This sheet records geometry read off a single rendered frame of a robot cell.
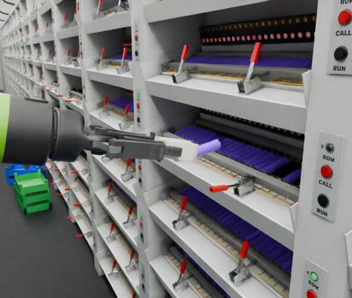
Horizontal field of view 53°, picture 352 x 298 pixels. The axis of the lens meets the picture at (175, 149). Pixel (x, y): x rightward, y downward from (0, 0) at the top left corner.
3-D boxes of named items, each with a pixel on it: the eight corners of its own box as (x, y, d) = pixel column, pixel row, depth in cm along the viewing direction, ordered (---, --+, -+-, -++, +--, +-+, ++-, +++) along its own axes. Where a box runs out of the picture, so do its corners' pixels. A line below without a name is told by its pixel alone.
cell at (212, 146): (216, 147, 65) (185, 158, 62) (214, 138, 64) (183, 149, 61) (221, 149, 63) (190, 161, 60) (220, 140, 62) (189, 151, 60)
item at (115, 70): (137, 91, 112) (123, 48, 107) (89, 79, 164) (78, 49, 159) (190, 70, 119) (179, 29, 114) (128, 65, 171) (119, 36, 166)
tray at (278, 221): (298, 255, 58) (290, 207, 54) (150, 159, 109) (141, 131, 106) (378, 199, 65) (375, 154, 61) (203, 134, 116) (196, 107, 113)
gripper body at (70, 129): (59, 112, 46) (126, 122, 50) (49, 104, 53) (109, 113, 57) (50, 167, 47) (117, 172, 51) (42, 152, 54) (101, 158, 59)
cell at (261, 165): (282, 162, 76) (259, 175, 74) (276, 160, 78) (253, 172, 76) (280, 155, 76) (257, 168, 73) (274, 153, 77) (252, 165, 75)
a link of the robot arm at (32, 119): (-1, 158, 52) (0, 177, 44) (9, 79, 50) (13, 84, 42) (42, 162, 55) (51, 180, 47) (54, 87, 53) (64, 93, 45)
